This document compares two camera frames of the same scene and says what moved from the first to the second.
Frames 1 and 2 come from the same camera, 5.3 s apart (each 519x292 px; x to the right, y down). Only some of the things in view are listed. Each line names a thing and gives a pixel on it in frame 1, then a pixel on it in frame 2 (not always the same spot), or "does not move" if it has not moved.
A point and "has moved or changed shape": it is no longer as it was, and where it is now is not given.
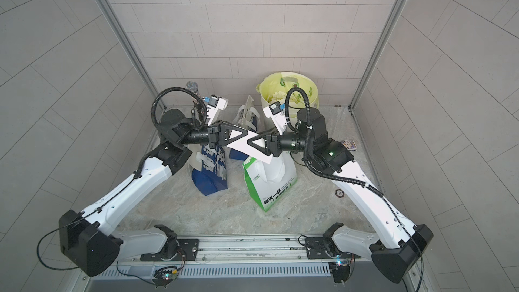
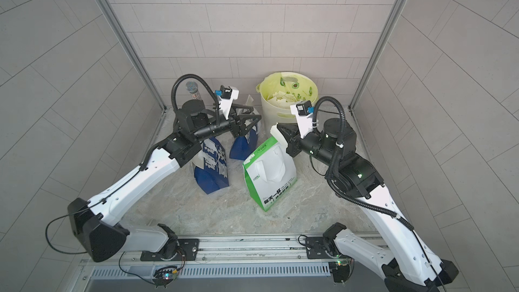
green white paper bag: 270,182 does not move
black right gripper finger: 265,150 -> 287,129
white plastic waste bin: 275,88 does not move
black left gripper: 214,131 -> 236,130
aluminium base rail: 240,256 does not move
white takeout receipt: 250,149 has moved or changed shape
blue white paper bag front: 209,166 does not move
